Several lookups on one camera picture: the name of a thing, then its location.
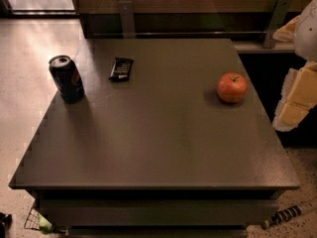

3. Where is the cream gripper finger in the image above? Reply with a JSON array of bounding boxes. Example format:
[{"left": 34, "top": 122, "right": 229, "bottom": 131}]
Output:
[
  {"left": 272, "top": 16, "right": 299, "bottom": 43},
  {"left": 272, "top": 61, "right": 317, "bottom": 132}
]

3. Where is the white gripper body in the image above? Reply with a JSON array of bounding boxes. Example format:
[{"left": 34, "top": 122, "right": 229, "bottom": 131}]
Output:
[{"left": 294, "top": 0, "right": 317, "bottom": 61}]

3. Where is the red apple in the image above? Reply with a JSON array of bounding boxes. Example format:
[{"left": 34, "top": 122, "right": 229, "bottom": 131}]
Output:
[{"left": 217, "top": 72, "right": 248, "bottom": 103}]

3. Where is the black pepsi can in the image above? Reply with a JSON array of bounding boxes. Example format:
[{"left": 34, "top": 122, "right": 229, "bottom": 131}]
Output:
[{"left": 49, "top": 55, "right": 84, "bottom": 104}]

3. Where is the grey drawer cabinet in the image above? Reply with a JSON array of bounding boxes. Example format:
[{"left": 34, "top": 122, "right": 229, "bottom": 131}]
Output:
[{"left": 10, "top": 39, "right": 300, "bottom": 238}]

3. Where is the black snack bar wrapper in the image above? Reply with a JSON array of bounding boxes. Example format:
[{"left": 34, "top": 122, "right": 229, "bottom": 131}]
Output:
[{"left": 109, "top": 58, "right": 134, "bottom": 81}]

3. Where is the dark object at floor edge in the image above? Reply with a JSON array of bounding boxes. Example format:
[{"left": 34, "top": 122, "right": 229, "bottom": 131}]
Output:
[{"left": 0, "top": 212, "right": 12, "bottom": 238}]

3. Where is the right metal bracket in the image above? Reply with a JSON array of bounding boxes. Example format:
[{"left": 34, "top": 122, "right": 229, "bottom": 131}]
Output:
[{"left": 262, "top": 0, "right": 292, "bottom": 49}]

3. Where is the metal bracket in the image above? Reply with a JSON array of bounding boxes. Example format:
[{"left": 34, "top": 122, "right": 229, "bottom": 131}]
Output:
[
  {"left": 119, "top": 0, "right": 136, "bottom": 39},
  {"left": 262, "top": 0, "right": 292, "bottom": 49}
]

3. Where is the striped black white handle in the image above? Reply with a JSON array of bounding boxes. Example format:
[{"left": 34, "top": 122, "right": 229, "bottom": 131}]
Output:
[{"left": 263, "top": 198, "right": 317, "bottom": 229}]

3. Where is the left metal bracket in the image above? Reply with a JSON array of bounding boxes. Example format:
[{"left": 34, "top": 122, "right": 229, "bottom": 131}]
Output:
[{"left": 119, "top": 0, "right": 136, "bottom": 39}]

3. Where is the horizontal metal rail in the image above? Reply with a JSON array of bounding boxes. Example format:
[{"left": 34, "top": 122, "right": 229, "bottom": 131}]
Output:
[{"left": 92, "top": 31, "right": 266, "bottom": 38}]

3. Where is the wire basket with green item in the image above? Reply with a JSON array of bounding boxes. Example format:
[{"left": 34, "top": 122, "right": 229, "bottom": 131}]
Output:
[{"left": 24, "top": 202, "right": 54, "bottom": 235}]

